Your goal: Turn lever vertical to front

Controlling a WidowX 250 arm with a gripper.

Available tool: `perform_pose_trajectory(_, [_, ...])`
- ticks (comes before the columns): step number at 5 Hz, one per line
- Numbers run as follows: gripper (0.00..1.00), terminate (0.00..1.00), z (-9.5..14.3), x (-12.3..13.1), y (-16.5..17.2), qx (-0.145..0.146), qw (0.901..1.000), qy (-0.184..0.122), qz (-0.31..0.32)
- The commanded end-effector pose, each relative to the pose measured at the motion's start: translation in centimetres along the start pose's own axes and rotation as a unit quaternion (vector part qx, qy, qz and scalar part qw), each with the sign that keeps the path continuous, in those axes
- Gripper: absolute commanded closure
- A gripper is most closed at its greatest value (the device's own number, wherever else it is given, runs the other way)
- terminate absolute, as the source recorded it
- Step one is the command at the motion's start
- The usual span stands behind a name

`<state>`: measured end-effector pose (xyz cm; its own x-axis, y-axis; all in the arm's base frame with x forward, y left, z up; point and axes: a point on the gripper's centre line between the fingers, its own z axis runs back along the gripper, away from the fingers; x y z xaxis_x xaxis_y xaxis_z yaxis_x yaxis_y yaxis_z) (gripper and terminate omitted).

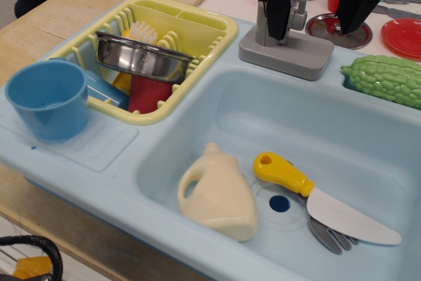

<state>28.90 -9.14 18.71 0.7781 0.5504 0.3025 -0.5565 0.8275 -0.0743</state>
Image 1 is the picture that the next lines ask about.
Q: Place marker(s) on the blue plate in rack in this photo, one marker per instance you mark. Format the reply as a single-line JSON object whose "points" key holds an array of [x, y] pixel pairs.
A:
{"points": [[99, 88]]}

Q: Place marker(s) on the stainless steel pot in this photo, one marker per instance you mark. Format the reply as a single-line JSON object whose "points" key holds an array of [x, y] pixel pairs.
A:
{"points": [[141, 59]]}

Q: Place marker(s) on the yellow dish rack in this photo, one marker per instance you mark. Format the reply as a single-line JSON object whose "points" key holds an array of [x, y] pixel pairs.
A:
{"points": [[202, 34]]}

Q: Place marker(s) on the grey toy fork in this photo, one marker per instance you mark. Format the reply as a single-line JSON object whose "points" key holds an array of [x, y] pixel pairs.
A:
{"points": [[332, 240]]}

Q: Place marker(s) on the grey faucet lever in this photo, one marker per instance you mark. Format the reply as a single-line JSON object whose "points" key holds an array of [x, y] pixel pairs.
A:
{"points": [[298, 16]]}

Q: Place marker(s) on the yellow sponge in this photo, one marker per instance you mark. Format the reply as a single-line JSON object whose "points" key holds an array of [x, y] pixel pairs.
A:
{"points": [[31, 267]]}

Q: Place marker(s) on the blue plastic cup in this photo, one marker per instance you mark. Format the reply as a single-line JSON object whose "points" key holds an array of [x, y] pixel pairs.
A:
{"points": [[51, 99]]}

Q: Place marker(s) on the green toy bitter gourd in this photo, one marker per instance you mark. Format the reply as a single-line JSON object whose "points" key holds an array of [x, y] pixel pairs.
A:
{"points": [[389, 78]]}

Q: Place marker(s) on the grey toy knife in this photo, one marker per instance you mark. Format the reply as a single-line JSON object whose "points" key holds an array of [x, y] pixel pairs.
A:
{"points": [[395, 13]]}

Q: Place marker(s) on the light blue toy sink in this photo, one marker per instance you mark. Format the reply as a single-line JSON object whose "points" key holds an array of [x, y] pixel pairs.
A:
{"points": [[360, 149]]}

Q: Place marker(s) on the cream toy detergent bottle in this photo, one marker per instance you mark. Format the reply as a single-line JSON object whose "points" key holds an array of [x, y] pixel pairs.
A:
{"points": [[214, 193]]}

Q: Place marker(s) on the metal pot lid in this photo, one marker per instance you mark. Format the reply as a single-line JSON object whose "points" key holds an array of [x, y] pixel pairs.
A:
{"points": [[327, 26]]}

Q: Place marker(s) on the yellow handled toy knife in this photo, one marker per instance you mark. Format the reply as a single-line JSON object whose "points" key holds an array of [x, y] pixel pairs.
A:
{"points": [[331, 212]]}

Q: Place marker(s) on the grey toy faucet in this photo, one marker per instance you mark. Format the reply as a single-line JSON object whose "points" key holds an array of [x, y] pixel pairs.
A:
{"points": [[297, 54]]}

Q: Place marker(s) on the red plastic cup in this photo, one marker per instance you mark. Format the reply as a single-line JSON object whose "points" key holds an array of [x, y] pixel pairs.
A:
{"points": [[146, 93]]}

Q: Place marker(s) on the red plastic plate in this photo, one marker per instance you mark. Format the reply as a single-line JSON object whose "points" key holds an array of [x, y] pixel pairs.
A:
{"points": [[402, 36]]}

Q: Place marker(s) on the white bristle dish brush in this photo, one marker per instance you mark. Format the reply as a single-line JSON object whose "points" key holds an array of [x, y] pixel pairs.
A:
{"points": [[141, 31]]}

